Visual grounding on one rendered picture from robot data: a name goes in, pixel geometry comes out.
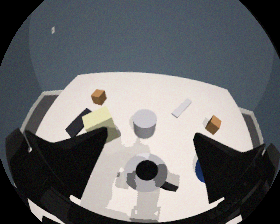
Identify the glass coffee plunger press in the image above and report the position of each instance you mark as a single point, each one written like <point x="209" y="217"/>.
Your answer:
<point x="147" y="173"/>

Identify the blue block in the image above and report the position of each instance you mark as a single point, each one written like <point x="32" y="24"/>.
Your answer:
<point x="199" y="173"/>

